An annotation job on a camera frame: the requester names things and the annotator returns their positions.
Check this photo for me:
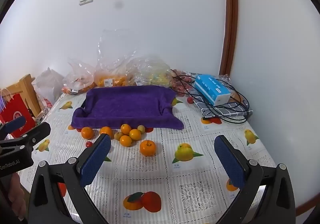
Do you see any checkered grey pouch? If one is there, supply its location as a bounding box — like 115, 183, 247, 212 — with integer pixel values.
195, 94, 253, 118

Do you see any blue tissue pack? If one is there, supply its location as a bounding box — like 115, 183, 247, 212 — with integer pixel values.
194, 74, 232, 106

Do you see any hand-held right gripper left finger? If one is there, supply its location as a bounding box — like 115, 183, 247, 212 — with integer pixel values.
27, 134, 112, 224

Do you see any red paper bag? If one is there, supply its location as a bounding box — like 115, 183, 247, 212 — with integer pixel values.
0, 89, 36, 139

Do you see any clear bag of yellow fruit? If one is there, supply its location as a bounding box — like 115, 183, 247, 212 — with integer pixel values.
126, 55, 173, 87

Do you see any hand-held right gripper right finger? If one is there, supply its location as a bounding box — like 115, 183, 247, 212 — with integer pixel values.
214, 134, 297, 224

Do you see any black cable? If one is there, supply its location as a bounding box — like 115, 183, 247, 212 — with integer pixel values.
171, 69, 250, 124

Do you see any clear bag of small oranges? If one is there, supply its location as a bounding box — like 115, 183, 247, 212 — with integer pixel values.
62, 58, 97, 95

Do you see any bag of red fruit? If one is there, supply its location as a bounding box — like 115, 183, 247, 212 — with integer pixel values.
171, 70, 198, 97

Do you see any person's left hand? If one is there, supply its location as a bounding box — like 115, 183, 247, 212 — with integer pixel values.
7, 173, 27, 217

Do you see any white plastic bag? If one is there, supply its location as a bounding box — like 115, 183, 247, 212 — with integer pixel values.
32, 67, 64, 108

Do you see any large orange with stem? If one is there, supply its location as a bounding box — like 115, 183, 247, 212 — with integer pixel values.
139, 140, 157, 157

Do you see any purple towel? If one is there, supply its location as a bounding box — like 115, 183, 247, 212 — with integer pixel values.
71, 85, 185, 130

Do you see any wooden chair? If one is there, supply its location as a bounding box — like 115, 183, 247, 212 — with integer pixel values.
5, 74, 43, 118

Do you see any brown door frame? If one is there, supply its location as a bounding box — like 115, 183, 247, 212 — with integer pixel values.
219, 0, 238, 75

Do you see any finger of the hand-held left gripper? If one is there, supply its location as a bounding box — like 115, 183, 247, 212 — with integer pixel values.
0, 116, 27, 140
0, 122, 52, 155

